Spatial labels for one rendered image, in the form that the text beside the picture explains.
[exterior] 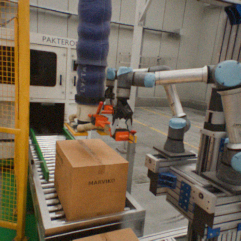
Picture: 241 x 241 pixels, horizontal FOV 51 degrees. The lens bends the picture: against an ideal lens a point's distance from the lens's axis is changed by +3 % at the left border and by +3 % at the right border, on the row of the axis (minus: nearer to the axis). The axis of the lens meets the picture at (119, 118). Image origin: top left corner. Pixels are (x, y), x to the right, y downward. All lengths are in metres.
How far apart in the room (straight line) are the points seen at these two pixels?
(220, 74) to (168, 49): 11.44
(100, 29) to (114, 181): 1.03
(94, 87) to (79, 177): 0.62
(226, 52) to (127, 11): 10.01
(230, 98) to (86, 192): 1.06
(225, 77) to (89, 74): 0.90
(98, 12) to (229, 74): 0.94
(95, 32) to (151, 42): 10.40
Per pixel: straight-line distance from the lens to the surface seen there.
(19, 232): 2.62
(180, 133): 1.81
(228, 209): 1.53
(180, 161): 1.87
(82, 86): 1.77
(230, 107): 1.28
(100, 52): 1.75
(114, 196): 1.83
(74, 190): 1.70
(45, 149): 3.24
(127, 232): 1.80
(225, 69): 1.24
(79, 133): 1.72
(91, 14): 1.76
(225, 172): 1.49
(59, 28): 10.52
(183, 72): 1.38
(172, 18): 12.82
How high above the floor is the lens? 1.58
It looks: 11 degrees down
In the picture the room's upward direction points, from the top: 5 degrees clockwise
